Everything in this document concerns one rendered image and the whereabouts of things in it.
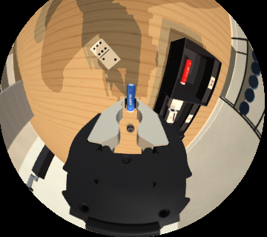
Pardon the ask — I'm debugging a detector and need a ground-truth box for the red battery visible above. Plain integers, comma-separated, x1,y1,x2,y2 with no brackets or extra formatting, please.
180,59,191,84

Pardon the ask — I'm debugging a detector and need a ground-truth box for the cream domino tile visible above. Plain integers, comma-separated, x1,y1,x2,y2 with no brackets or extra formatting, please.
90,39,121,70

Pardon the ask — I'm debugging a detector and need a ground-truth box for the blue aa battery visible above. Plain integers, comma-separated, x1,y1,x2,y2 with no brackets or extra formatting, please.
127,84,136,113

